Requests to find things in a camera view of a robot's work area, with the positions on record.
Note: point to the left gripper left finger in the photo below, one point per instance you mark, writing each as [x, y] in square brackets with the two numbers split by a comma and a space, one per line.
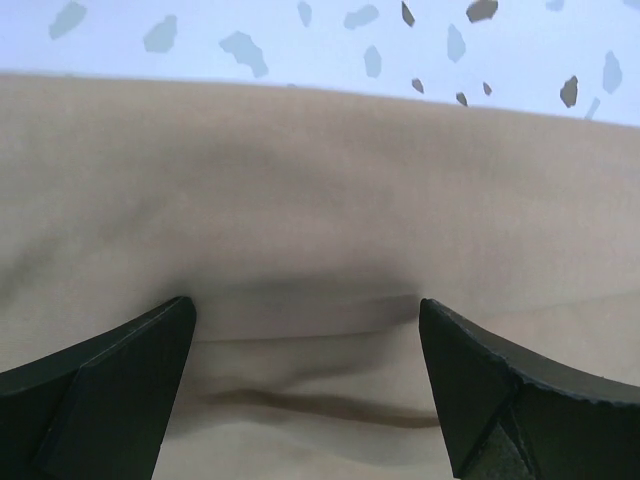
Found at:
[98, 409]

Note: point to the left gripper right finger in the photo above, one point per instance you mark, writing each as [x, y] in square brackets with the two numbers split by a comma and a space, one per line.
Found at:
[506, 412]

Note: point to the beige t shirt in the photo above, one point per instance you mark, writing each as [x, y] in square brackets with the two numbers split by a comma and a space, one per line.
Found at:
[307, 226]

